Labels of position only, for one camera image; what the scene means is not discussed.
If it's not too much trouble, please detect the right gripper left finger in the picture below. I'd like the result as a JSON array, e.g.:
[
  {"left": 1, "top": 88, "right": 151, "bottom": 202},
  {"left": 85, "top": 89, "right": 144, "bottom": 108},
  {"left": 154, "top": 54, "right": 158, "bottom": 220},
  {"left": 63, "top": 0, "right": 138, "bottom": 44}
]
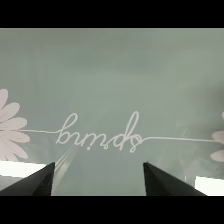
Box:
[{"left": 0, "top": 162, "right": 56, "bottom": 197}]

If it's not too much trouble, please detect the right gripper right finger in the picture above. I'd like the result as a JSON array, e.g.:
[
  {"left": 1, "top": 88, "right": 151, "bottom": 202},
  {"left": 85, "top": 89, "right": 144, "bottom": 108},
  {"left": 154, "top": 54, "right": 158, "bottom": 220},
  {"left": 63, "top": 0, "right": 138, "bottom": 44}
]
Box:
[{"left": 142, "top": 161, "right": 208, "bottom": 197}]

